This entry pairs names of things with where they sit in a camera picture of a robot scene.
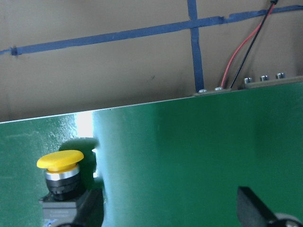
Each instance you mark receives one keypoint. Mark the yellow push button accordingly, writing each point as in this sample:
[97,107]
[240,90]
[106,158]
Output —
[66,193]

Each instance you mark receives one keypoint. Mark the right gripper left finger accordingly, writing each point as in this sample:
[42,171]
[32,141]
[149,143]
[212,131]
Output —
[91,212]

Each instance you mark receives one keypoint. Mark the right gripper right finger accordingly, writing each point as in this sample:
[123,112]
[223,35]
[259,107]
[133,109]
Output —
[251,210]

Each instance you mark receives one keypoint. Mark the green conveyor belt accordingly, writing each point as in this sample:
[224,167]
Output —
[176,163]

